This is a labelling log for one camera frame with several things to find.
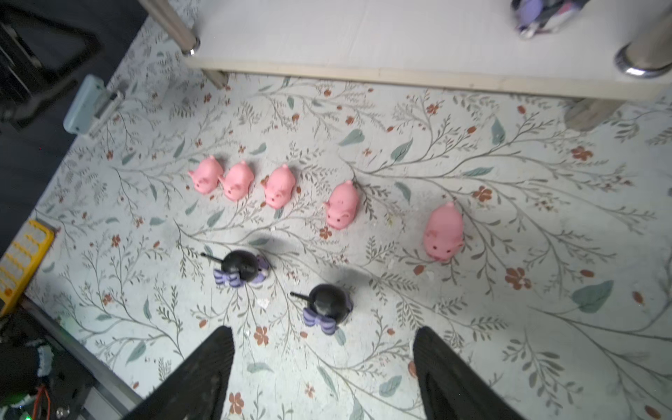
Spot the pink pig toy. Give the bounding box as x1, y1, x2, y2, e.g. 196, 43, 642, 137
264, 164, 297, 210
188, 156, 224, 195
218, 161, 255, 201
325, 180, 360, 230
423, 201, 465, 262

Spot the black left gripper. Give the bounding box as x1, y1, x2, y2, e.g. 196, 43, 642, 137
1, 5, 103, 129

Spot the white two-tier shelf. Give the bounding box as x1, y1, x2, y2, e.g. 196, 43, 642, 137
143, 1, 671, 131

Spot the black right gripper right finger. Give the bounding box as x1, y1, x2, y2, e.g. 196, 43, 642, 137
413, 327, 523, 420

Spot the yellow perforated board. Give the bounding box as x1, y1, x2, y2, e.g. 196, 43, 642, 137
1, 220, 55, 318

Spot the purple black-bow figure toy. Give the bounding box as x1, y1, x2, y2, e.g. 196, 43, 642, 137
510, 0, 589, 40

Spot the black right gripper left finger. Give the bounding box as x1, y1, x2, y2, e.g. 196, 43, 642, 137
125, 327, 235, 420

